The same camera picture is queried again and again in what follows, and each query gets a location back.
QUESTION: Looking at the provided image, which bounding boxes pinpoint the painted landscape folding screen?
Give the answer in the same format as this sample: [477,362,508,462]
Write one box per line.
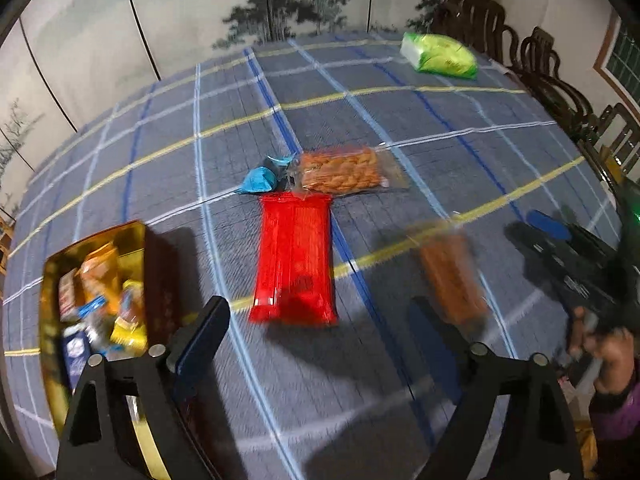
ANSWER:
[1,0,437,214]

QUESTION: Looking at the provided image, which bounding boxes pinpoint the clear bag fried snacks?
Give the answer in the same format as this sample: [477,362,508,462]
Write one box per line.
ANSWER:
[408,221,489,330]

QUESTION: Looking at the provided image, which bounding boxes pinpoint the yellow cake packet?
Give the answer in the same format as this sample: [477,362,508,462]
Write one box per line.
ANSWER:
[110,280,148,356]

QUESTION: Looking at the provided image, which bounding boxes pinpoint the person right hand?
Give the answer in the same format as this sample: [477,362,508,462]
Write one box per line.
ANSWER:
[567,307,634,394]

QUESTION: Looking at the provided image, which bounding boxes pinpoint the blue soda crackers pack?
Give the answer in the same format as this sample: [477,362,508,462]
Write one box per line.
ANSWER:
[62,324,91,391]

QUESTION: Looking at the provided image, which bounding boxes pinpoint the green tissue pack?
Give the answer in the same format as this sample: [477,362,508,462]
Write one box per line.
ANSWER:
[400,32,478,79]

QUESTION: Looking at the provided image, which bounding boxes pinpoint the orange yellow snack packet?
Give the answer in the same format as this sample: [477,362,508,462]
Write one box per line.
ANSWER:
[79,242,122,315]

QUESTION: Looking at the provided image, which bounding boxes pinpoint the dark wooden armchair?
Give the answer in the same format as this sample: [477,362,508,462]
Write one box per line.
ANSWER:
[431,0,520,64]

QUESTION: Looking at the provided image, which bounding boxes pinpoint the gold toffee tin box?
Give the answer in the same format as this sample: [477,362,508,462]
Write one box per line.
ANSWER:
[39,220,182,432]

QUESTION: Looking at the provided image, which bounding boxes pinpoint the red snack package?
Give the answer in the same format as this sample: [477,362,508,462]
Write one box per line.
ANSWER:
[248,192,338,327]

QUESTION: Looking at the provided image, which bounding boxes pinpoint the clear bag orange snacks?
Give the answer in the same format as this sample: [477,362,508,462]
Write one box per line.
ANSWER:
[288,145,409,196]

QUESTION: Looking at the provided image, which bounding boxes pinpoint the blue plaid tablecloth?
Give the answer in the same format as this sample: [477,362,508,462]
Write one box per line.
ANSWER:
[2,35,620,479]

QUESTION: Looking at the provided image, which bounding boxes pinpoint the blue candy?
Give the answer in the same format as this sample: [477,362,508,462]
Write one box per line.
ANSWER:
[236,155,294,194]

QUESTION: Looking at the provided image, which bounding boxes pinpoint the grey brown snack bar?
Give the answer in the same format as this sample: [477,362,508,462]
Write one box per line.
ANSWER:
[58,269,78,322]

